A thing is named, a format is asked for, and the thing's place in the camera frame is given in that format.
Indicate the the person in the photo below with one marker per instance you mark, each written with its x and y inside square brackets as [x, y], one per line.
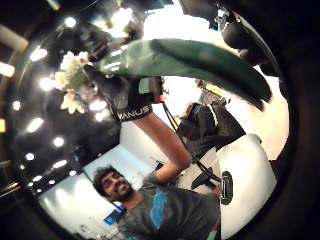
[166, 213]

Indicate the group of ceiling lamps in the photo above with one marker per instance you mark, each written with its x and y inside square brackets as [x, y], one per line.
[35, 125]

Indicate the black office chair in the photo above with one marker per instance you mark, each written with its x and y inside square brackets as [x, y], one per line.
[213, 128]

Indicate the white artificial flower bunch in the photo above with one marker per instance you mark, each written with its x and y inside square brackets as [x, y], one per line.
[71, 68]

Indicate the blue monitor screen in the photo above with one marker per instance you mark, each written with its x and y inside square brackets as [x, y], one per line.
[112, 216]

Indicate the large green leaf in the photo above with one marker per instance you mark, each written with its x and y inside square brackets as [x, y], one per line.
[200, 58]

